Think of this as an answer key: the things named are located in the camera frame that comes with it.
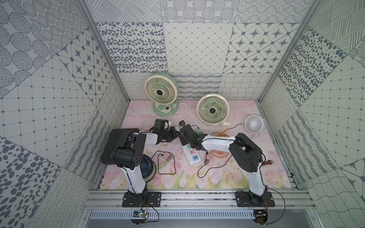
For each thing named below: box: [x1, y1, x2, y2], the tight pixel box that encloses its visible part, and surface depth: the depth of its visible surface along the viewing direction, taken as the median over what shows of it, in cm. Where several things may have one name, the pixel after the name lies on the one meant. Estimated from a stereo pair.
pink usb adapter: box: [162, 152, 173, 162], surface depth 90 cm
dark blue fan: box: [139, 154, 157, 183], surface depth 83 cm
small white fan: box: [244, 114, 268, 139], surface depth 97 cm
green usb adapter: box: [195, 128, 203, 136], surface depth 103 cm
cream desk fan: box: [196, 93, 231, 126], surface depth 100 cm
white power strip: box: [182, 143, 202, 166], surface depth 88 cm
